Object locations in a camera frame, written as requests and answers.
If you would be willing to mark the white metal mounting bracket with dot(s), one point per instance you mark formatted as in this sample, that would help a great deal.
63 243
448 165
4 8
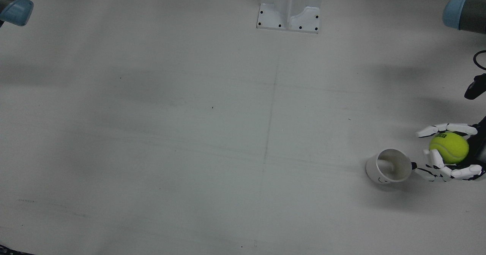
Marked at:
289 10

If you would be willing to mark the yellow tennis ball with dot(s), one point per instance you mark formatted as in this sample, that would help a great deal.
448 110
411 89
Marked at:
448 147

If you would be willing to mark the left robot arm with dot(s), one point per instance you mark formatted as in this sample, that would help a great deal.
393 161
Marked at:
465 11

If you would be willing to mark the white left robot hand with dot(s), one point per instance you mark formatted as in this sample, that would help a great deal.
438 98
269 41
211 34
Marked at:
461 172

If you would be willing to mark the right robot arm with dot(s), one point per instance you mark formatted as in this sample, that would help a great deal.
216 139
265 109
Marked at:
15 4

